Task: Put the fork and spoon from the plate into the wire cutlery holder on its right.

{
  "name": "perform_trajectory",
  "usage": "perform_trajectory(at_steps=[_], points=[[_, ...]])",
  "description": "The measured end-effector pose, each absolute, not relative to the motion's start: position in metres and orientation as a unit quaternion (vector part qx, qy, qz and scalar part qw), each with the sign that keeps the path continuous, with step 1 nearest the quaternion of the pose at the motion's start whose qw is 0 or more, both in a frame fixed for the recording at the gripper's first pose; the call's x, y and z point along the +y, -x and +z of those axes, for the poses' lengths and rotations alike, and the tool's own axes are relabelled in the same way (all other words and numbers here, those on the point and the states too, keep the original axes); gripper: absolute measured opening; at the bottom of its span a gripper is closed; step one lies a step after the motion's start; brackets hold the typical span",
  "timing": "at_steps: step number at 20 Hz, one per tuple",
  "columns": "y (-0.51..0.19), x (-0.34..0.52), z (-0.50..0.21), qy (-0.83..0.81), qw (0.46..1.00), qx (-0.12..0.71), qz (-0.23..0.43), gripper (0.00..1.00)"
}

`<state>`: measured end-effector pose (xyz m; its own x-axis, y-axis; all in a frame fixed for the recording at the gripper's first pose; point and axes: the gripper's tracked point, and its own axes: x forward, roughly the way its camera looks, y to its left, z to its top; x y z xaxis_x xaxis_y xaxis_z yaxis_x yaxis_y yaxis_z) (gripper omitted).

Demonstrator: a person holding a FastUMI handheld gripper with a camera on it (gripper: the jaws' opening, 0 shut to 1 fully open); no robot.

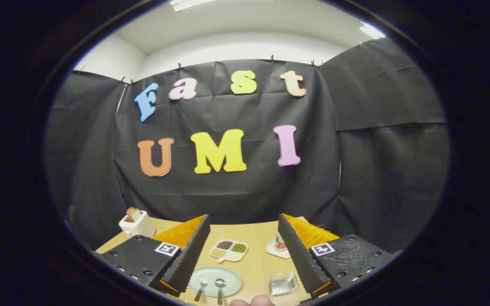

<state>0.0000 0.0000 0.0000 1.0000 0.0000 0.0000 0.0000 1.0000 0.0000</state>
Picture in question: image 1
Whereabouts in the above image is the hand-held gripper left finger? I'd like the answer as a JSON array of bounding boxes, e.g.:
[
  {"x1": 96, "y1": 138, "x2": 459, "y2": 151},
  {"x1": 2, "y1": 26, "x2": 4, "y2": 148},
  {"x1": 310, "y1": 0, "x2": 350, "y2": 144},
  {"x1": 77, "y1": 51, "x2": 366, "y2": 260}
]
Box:
[{"x1": 96, "y1": 214, "x2": 211, "y2": 298}]

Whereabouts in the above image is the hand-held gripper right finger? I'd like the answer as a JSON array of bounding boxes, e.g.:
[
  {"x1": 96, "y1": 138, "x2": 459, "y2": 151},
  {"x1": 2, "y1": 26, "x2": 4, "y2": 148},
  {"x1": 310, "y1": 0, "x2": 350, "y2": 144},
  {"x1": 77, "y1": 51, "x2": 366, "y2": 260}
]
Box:
[{"x1": 277, "y1": 213, "x2": 403, "y2": 299}]

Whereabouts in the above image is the fork with wooden handle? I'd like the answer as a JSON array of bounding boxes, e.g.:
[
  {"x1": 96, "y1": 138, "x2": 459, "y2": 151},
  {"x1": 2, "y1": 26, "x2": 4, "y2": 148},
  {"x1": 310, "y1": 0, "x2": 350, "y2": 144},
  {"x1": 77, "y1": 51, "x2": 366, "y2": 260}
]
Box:
[{"x1": 194, "y1": 278, "x2": 208, "y2": 302}]

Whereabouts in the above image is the spoon with wooden handle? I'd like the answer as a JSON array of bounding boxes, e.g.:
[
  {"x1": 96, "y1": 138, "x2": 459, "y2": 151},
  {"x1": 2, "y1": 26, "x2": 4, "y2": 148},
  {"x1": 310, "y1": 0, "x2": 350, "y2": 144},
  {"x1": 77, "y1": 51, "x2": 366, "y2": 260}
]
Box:
[{"x1": 215, "y1": 278, "x2": 227, "y2": 305}]

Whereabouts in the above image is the white square coaster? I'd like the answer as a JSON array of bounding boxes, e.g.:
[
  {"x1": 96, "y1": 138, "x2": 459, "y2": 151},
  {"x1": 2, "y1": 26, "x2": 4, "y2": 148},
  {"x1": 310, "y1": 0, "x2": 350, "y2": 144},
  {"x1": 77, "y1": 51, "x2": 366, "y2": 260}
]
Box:
[{"x1": 265, "y1": 240, "x2": 291, "y2": 259}]

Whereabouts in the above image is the white divided tray with beans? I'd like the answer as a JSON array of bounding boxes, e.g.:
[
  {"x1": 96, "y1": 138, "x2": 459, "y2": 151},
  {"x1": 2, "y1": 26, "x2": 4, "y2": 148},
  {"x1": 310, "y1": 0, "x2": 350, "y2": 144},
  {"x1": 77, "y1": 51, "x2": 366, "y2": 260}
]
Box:
[{"x1": 209, "y1": 239, "x2": 249, "y2": 263}]

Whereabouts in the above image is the light green round plate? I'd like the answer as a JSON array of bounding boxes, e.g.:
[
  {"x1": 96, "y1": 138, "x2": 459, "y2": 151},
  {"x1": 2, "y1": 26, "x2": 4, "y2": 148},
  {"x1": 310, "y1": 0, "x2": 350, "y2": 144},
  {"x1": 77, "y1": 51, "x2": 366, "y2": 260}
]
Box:
[{"x1": 188, "y1": 266, "x2": 242, "y2": 298}]

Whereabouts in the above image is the white toaster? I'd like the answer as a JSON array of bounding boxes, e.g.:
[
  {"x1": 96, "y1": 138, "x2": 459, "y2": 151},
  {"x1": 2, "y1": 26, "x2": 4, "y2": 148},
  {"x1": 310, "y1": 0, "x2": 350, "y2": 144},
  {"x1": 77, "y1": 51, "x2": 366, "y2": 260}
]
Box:
[{"x1": 119, "y1": 210, "x2": 157, "y2": 238}]

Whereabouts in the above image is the black backdrop cloth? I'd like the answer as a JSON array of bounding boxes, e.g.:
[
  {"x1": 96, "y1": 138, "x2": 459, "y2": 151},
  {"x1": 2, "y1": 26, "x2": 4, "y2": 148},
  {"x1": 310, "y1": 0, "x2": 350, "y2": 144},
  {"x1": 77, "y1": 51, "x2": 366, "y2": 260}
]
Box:
[{"x1": 45, "y1": 37, "x2": 450, "y2": 255}]

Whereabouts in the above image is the ceiling light panel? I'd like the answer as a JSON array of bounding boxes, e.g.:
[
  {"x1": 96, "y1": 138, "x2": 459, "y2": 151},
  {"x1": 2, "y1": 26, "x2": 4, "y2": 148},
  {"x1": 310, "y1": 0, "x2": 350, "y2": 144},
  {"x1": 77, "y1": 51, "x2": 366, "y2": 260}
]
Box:
[
  {"x1": 170, "y1": 0, "x2": 224, "y2": 12},
  {"x1": 359, "y1": 22, "x2": 386, "y2": 40}
]

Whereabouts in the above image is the small metal wire basket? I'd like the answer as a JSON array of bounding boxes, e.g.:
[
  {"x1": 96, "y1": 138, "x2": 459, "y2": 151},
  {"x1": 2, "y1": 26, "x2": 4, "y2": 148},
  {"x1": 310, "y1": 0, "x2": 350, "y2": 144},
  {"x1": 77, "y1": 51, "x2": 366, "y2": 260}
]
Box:
[{"x1": 269, "y1": 273, "x2": 299, "y2": 296}]

